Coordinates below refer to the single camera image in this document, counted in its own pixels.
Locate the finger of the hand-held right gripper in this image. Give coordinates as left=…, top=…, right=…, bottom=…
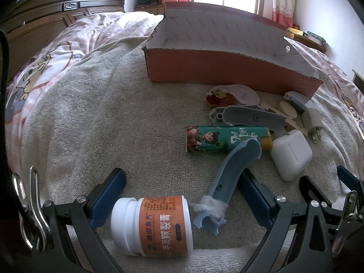
left=337, top=165, right=364, bottom=194
left=299, top=175, right=346, bottom=211

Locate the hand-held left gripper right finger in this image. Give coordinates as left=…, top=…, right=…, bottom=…
left=237, top=169, right=336, bottom=273

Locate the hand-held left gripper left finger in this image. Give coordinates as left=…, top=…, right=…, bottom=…
left=42, top=168, right=126, bottom=273

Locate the curved blue-grey plastic part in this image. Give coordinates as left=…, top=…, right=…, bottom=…
left=193, top=139, right=262, bottom=236

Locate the white jar with orange label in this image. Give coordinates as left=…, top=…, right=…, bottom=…
left=110, top=195, right=194, bottom=258

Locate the green cartoon print lighter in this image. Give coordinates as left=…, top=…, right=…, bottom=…
left=186, top=125, right=274, bottom=154

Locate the pink plastic shell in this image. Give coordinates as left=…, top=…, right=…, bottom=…
left=210, top=84, right=261, bottom=108

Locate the red cardboard box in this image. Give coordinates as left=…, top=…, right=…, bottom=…
left=142, top=1, right=325, bottom=97

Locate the metal spring clip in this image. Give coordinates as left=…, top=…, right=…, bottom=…
left=331, top=190, right=360, bottom=260
left=12, top=165, right=52, bottom=251

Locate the white earbud case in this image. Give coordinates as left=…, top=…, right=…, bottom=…
left=269, top=130, right=313, bottom=181

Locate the white cotton tuft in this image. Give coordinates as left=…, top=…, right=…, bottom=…
left=190, top=196, right=230, bottom=214

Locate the white power adapter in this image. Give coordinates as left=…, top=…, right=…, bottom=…
left=301, top=107, right=325, bottom=144

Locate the long grey plastic shell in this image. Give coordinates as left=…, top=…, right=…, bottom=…
left=222, top=105, right=288, bottom=133

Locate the round wooden disc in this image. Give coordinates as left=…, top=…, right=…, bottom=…
left=280, top=99, right=298, bottom=119

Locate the beige towel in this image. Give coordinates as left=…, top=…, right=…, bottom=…
left=6, top=44, right=364, bottom=273

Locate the light blue plastic box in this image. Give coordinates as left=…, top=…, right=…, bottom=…
left=284, top=91, right=312, bottom=113

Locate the pink cartoon print duvet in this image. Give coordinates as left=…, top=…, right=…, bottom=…
left=4, top=11, right=364, bottom=148

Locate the dark wooden headboard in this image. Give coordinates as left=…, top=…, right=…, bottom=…
left=0, top=0, right=127, bottom=83

